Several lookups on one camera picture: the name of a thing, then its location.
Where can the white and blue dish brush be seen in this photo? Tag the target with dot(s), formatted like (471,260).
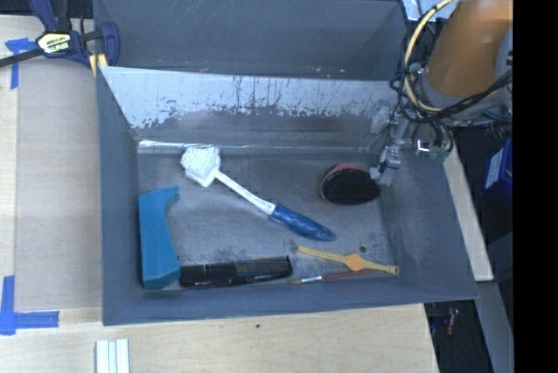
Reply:
(301,225)

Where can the black comb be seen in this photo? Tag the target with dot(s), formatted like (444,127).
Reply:
(235,272)

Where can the black and red oval brush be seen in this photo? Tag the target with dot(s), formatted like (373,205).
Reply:
(349,188)

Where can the teal angled block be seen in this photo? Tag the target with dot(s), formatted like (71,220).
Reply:
(154,240)

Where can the grey metal bin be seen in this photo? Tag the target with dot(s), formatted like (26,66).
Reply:
(244,35)

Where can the thin red paintbrush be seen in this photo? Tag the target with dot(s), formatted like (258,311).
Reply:
(331,276)

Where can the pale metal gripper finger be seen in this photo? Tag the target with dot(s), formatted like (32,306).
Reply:
(377,171)
(390,171)

